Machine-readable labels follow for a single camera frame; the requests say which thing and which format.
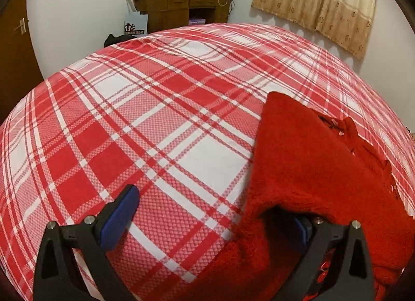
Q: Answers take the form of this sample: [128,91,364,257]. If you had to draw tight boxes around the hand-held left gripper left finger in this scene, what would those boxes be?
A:
[32,184,141,301]

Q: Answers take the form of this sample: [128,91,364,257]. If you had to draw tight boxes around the brown wooden door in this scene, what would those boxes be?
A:
[0,0,44,123]

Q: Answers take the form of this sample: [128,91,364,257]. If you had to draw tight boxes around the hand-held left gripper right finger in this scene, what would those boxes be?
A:
[292,216,375,301]

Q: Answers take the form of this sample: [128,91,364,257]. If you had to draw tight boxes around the black bag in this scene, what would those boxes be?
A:
[104,33,137,48]

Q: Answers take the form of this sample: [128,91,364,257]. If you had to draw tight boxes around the white paper bag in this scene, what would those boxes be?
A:
[124,0,149,36]

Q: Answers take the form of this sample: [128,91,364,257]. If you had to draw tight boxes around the red knit sweater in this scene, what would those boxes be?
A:
[175,91,415,301]

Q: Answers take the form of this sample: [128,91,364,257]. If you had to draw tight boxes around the brown wooden desk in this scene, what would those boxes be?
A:
[132,0,233,35]

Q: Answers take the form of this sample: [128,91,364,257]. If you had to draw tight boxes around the red plaid bed sheet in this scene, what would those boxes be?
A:
[0,23,415,301]

